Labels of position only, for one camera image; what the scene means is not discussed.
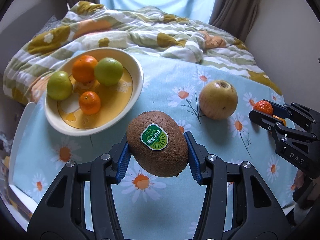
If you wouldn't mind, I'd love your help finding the yellow pear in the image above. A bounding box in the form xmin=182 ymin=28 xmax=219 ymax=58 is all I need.
xmin=199 ymin=80 xmax=238 ymax=120

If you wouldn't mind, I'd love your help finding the brown kiwi with sticker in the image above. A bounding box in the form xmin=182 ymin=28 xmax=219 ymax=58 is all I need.
xmin=126 ymin=111 xmax=188 ymax=178

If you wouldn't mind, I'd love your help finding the small orange mandarin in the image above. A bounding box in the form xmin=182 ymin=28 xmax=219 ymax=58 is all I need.
xmin=79 ymin=91 xmax=101 ymax=115

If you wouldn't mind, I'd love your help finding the small green apple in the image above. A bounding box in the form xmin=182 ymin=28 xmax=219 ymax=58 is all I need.
xmin=47 ymin=71 xmax=73 ymax=101

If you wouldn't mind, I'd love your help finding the large orange mandarin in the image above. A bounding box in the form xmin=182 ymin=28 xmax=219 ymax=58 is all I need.
xmin=72 ymin=55 xmax=98 ymax=83

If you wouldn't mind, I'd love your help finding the person's right hand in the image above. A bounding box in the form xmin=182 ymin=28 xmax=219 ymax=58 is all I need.
xmin=293 ymin=170 xmax=319 ymax=210

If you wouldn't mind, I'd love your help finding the blue daisy tablecloth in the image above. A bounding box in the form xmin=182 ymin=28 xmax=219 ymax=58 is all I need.
xmin=13 ymin=55 xmax=296 ymax=239

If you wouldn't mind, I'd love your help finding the cream duck bowl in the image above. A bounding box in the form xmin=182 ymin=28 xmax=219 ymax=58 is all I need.
xmin=44 ymin=48 xmax=144 ymax=137

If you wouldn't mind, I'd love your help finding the right brown curtain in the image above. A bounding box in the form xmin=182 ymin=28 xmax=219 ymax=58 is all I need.
xmin=209 ymin=0 xmax=260 ymax=42

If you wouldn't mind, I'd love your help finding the green striped floral quilt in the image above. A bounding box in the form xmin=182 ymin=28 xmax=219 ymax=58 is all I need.
xmin=2 ymin=1 xmax=281 ymax=104

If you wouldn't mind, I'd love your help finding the grey bed headboard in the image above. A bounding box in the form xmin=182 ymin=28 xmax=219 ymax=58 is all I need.
xmin=1 ymin=0 xmax=68 ymax=74

